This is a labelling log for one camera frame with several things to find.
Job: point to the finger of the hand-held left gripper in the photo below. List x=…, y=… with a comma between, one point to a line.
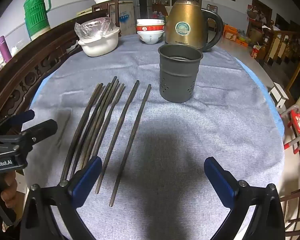
x=42, y=130
x=25, y=116

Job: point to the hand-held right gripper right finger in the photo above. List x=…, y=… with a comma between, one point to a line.
x=220, y=182

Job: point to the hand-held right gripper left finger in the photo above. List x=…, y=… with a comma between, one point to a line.
x=87, y=177

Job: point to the group of dark metal chopsticks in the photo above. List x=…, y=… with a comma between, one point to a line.
x=100, y=107

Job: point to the grey metal utensil holder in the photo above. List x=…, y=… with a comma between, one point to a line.
x=178, y=75

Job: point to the person's left hand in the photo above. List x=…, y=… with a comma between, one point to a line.
x=8, y=187

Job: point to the dark carved wooden chair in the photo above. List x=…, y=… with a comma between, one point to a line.
x=27, y=80

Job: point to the grey cloth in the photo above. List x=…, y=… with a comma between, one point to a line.
x=190, y=135

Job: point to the purple bottle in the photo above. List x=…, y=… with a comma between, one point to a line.
x=4, y=48

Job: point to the white pot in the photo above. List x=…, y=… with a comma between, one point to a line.
x=100, y=46

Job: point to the green thermos jug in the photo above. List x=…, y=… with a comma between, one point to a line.
x=36, y=15

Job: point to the small white stool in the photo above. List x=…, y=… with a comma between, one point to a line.
x=278, y=93

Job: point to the red carton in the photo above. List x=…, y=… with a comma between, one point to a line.
x=256, y=52

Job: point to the cardboard box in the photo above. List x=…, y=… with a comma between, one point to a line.
x=126, y=17

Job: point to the orange boxes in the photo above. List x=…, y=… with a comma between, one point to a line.
x=233, y=35

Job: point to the plain white bowl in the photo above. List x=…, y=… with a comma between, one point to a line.
x=150, y=21

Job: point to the wooden stair railing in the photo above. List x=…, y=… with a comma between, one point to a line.
x=285, y=42

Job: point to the golden electric kettle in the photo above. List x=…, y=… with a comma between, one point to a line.
x=187, y=22

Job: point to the wooden cabinet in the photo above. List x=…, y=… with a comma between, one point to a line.
x=258, y=17

